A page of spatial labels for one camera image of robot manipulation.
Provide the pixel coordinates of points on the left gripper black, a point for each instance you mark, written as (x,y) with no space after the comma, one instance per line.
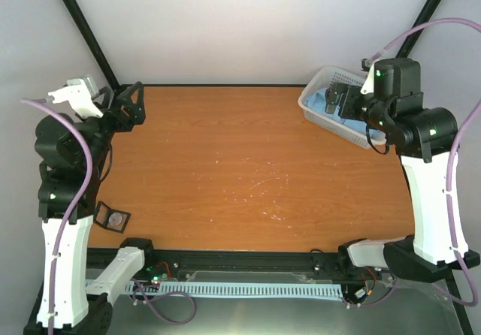
(136,113)

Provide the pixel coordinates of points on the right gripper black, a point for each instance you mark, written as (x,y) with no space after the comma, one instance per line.
(336,90)

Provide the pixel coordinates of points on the light blue button shirt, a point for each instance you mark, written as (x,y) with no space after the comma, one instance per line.
(313,107)

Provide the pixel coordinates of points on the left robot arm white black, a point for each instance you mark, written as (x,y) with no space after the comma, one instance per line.
(73,140)

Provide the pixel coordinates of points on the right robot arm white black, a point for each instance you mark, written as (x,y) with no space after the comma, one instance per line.
(426,142)

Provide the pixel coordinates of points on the round pink brooch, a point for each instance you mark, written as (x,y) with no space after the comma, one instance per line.
(115,219)

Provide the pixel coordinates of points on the open black brooch box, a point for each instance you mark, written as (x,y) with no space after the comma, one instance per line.
(101,216)

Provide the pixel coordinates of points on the white perforated plastic basket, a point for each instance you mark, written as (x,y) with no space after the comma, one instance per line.
(330,74)

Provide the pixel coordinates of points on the left red green controller board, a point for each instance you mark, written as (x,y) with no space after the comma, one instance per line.
(159,273)

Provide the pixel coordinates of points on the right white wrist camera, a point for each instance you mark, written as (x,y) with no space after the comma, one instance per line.
(368,86)

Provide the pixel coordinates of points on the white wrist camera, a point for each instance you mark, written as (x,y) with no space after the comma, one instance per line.
(368,86)
(80,94)

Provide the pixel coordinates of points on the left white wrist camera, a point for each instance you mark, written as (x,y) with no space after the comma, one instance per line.
(80,94)

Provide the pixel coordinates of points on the left black frame post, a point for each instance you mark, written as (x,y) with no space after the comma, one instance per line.
(90,39)

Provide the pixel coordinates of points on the black frame post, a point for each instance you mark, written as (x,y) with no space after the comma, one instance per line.
(427,11)
(90,39)

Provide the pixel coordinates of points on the right black frame post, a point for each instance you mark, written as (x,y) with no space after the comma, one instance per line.
(427,11)

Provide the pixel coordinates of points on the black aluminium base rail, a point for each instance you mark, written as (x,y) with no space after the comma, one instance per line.
(315,265)

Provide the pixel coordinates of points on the light blue slotted cable duct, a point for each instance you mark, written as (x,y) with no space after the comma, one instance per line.
(244,290)

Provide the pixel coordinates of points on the right controller board with wires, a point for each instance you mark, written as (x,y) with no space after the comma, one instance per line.
(357,294)

